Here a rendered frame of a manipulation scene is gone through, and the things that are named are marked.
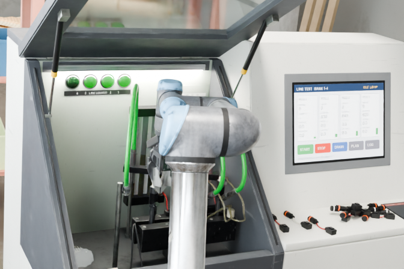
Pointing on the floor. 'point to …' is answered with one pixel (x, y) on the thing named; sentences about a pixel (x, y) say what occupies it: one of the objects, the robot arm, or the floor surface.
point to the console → (395, 180)
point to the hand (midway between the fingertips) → (159, 188)
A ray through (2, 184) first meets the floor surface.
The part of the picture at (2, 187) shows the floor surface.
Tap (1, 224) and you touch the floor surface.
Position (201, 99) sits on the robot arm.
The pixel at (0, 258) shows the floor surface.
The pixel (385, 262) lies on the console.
